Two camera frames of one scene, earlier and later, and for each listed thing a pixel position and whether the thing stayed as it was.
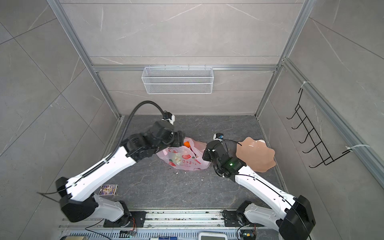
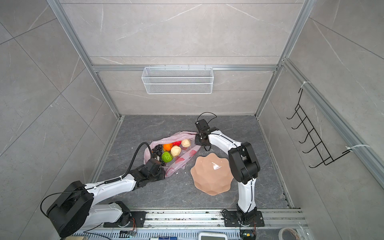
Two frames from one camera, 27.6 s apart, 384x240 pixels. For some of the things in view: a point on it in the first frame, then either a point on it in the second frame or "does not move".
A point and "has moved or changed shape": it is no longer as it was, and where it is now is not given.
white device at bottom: [213, 236] does not move
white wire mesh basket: [177, 80] does not move
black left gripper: [178, 137] → [163, 173]
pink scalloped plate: [256, 154] → [211, 173]
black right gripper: [207, 153] → [197, 141]
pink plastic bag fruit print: [190, 158] has moved or changed shape
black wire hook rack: [313, 135] does not move
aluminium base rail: [183, 220] does not move
